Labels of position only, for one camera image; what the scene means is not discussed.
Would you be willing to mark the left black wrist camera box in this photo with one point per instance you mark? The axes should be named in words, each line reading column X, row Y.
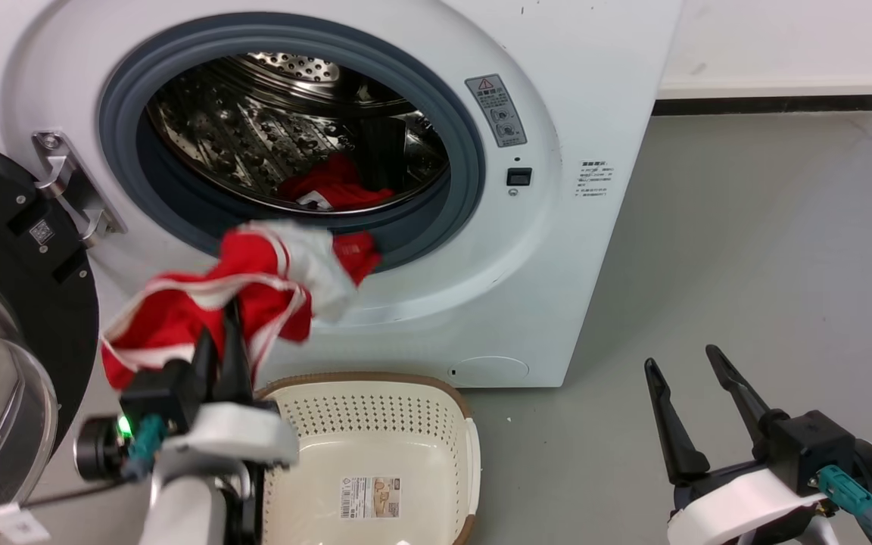
column 163, row 393

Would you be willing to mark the metal door hinge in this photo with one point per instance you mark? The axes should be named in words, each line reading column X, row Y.
column 65, row 175

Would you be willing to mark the white front-load washing machine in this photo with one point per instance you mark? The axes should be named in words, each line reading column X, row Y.
column 557, row 265

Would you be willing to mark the grey rubber door gasket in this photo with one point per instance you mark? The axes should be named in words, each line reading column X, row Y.
column 468, row 151

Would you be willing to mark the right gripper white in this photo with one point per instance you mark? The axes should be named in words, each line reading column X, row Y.
column 739, row 507

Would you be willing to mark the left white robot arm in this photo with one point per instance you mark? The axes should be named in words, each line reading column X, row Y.
column 179, row 507

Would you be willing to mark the round white filter cover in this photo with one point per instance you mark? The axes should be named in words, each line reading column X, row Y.
column 489, row 371

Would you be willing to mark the grey warning sticker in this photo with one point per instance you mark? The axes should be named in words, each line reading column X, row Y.
column 496, row 110

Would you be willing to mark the small printed text label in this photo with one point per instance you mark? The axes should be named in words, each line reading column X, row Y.
column 595, row 179

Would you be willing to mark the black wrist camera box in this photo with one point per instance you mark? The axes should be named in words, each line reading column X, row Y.
column 811, row 446
column 163, row 393

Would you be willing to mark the red garment with white print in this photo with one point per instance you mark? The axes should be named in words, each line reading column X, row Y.
column 334, row 182

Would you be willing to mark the perforated steel drum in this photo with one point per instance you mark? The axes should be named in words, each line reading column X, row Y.
column 239, row 129

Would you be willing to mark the barcode label sticker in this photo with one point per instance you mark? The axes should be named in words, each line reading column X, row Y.
column 369, row 497

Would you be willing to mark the white wall skirting board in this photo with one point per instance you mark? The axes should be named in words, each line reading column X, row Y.
column 777, row 85

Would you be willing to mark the right black wrist camera box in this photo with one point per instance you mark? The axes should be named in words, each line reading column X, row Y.
column 811, row 446

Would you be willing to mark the black door latch slot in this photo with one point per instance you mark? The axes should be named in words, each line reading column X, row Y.
column 519, row 177

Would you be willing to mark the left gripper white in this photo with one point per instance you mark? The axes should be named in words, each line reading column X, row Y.
column 243, row 435

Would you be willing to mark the red white striped garment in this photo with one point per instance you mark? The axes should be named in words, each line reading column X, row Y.
column 171, row 318

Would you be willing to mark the cream perforated laundry basket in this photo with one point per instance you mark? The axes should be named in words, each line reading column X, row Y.
column 375, row 446

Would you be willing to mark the white paper tag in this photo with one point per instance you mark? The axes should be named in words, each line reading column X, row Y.
column 16, row 524

